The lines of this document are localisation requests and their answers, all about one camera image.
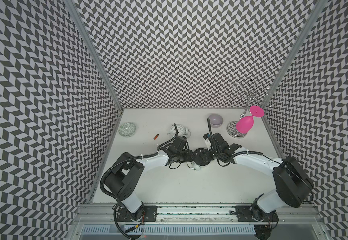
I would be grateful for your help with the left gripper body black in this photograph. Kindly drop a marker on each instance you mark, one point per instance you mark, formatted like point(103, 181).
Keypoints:
point(184, 156)

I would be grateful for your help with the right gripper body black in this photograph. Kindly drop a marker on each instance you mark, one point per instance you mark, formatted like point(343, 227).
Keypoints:
point(214, 154)

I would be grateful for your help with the white alarm clock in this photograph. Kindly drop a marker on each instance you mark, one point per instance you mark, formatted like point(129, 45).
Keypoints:
point(181, 131)
point(199, 158)

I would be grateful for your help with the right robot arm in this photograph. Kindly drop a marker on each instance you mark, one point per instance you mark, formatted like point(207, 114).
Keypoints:
point(292, 185)

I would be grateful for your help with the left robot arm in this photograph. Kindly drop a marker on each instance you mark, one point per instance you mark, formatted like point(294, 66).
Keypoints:
point(120, 180)

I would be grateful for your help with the lilac small bowl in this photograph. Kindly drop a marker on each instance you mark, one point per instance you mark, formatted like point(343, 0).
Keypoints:
point(216, 120)

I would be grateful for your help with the pink plastic wine glass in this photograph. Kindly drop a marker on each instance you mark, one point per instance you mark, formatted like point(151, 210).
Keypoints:
point(246, 123)

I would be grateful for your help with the green patterned glass dish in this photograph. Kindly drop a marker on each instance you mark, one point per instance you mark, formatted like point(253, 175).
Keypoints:
point(127, 129)

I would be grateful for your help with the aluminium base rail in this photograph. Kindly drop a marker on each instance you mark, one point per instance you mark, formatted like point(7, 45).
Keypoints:
point(198, 214)

